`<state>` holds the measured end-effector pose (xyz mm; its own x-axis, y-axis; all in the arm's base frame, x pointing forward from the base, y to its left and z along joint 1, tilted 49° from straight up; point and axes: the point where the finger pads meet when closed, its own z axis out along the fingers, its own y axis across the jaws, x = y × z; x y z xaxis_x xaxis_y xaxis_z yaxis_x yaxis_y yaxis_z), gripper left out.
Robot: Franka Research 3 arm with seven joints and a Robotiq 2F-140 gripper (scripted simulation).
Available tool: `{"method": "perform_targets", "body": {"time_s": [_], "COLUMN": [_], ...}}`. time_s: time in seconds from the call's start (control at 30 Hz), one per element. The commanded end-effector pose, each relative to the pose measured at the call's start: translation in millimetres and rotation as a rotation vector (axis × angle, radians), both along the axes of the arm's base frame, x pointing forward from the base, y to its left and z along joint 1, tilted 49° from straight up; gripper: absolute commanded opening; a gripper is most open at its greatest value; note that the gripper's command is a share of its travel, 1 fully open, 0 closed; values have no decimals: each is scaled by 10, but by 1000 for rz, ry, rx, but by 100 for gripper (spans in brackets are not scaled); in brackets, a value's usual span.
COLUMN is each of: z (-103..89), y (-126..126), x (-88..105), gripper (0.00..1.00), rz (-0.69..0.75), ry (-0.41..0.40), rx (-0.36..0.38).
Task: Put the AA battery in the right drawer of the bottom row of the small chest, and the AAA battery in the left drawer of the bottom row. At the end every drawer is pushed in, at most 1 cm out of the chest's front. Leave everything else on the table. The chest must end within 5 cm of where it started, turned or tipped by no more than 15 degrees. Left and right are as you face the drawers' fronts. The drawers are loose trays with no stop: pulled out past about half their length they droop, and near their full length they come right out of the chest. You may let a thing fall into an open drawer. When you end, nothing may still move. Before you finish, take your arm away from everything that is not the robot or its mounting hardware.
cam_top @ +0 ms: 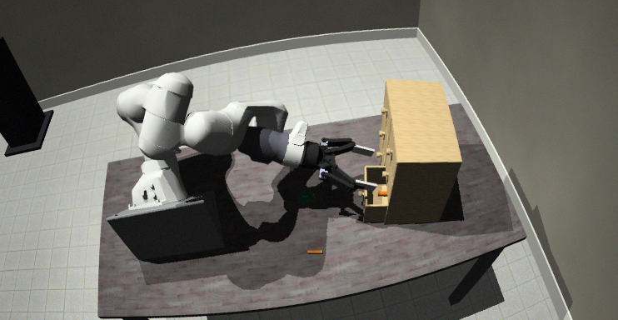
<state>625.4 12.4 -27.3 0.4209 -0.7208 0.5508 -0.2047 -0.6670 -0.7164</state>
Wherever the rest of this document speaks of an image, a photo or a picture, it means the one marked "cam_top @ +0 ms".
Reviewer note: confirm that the small wooden chest of drawers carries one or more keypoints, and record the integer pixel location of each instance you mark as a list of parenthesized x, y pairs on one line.
[(427, 152)]

